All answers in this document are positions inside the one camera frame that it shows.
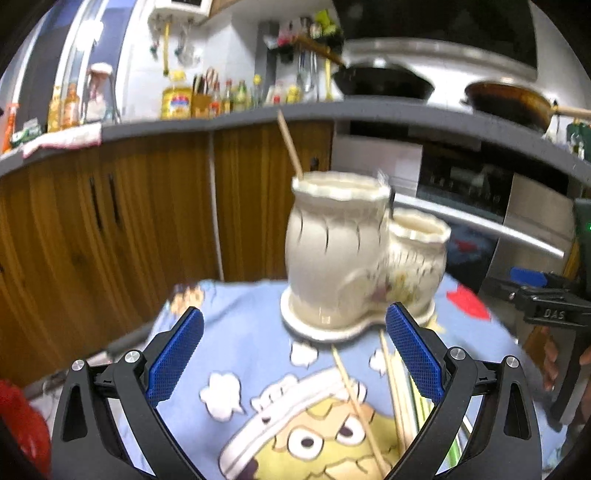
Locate kitchen window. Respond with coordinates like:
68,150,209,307
16,0,137,123

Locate steel built-in oven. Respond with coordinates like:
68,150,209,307
331,120,573,296

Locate white and red towel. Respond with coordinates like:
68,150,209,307
22,121,103,159

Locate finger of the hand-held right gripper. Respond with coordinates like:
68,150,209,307
485,276,527,305
509,268,563,291

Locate green tulip handle utensil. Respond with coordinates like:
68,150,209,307
406,376,465,464

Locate steel oven handle bar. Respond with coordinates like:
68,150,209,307
392,193,567,260

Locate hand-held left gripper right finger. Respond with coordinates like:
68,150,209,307
382,302,544,480

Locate blue printed cloth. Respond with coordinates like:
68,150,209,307
152,272,570,480

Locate orange liquid bottle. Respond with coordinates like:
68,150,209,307
62,82,82,129

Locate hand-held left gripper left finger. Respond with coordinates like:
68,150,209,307
51,306,205,480

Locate wooden cabinet door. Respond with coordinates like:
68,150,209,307
102,131,219,326
213,121,334,283
0,150,106,386

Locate cream ceramic utensil holder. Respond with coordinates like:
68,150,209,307
280,171,452,343

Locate hanging metal spatula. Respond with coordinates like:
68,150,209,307
308,50,321,101

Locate wooden wall cabinet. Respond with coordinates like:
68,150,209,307
210,0,260,16

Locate black wok with wooden handle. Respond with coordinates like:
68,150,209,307
294,36,435,101

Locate wooden chopstick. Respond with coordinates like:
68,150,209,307
385,344,414,446
276,110,304,180
331,347,387,468

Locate grey kitchen countertop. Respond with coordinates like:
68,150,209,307
0,99,591,182

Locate red plastic object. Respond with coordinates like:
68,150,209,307
0,377,52,478

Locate yellow dish soap bottle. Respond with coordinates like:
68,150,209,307
47,84,64,133

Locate row of sauce bottles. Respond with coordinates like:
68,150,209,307
210,74,273,116

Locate person's right hand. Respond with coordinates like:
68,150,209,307
542,337,591,428

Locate white water heater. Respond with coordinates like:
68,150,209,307
154,0,214,27

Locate brown wok with wooden handle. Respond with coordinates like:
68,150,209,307
461,80,591,134

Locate orange spray bottle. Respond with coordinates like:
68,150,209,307
1,104,20,154

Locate green package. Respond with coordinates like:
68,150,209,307
11,119,45,147

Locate pink cloth on faucet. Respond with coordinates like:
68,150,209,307
84,62,122,124

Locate black range hood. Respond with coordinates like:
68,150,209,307
331,0,542,85

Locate black wall spice rack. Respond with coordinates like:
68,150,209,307
262,11,346,64

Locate yellow cooking oil bottle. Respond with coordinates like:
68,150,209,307
161,71,193,121

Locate wooden knife block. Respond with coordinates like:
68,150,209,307
191,74,214,119

